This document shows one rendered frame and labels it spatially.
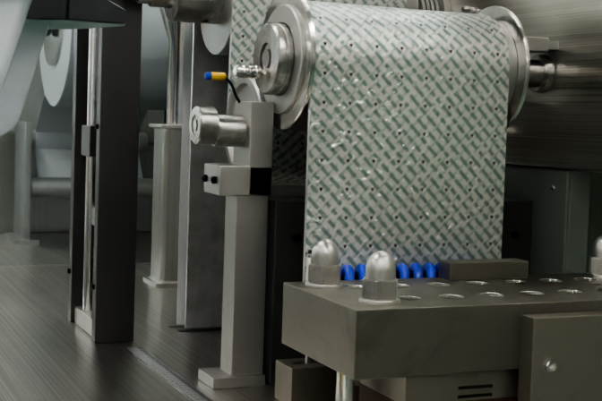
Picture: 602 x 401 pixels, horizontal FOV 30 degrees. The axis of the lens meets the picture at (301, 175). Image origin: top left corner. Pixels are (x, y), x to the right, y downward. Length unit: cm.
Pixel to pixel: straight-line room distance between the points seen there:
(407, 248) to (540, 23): 34
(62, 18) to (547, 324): 68
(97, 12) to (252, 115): 76
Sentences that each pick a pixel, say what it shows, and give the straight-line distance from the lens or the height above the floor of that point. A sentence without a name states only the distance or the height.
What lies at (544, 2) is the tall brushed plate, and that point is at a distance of 136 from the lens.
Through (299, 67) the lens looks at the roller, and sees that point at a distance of 114.
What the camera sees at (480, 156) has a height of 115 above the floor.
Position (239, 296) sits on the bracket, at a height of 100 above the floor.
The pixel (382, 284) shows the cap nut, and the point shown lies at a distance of 98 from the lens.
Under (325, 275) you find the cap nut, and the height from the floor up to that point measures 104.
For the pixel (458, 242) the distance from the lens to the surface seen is 122.
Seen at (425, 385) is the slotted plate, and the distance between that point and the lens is 101.
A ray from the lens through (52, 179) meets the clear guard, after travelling 211.
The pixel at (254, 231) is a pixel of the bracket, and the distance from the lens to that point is 120.
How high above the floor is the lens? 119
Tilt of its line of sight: 3 degrees down
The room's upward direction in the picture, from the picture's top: 2 degrees clockwise
